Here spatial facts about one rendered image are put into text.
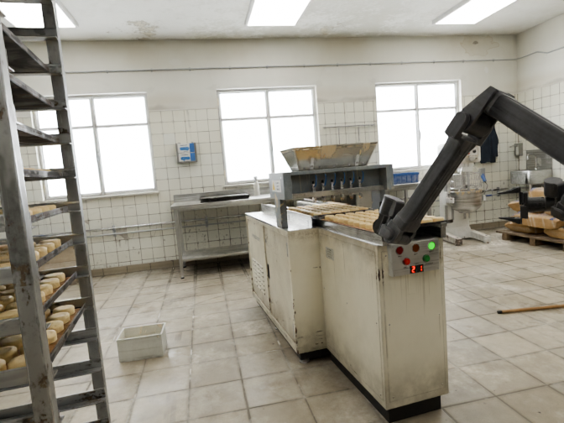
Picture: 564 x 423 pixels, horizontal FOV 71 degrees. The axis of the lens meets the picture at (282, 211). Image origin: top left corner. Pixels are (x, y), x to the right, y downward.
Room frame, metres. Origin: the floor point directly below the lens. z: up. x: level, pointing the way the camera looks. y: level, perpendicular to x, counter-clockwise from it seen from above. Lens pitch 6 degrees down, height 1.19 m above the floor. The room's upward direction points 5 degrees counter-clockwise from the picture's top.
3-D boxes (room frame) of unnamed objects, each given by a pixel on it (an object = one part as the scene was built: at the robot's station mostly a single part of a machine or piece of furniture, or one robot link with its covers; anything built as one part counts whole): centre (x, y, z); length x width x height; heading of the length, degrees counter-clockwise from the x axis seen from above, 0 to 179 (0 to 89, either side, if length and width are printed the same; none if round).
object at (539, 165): (5.86, -3.77, 0.93); 0.99 x 0.38 x 1.09; 11
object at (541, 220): (4.95, -3.29, 0.32); 0.72 x 0.42 x 0.17; 15
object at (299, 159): (2.54, -0.32, 1.25); 0.56 x 0.29 x 0.14; 106
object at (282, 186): (2.54, -0.32, 1.01); 0.72 x 0.33 x 0.34; 106
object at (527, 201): (1.50, -0.96, 0.99); 0.07 x 0.07 x 0.10; 62
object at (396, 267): (1.70, -0.56, 0.77); 0.24 x 0.04 x 0.14; 106
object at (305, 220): (2.94, 0.01, 0.88); 1.28 x 0.01 x 0.07; 16
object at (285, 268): (3.00, -0.19, 0.42); 1.28 x 0.72 x 0.84; 16
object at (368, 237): (2.61, -0.15, 0.87); 2.01 x 0.03 x 0.07; 16
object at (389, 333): (2.05, -0.46, 0.45); 0.70 x 0.34 x 0.90; 16
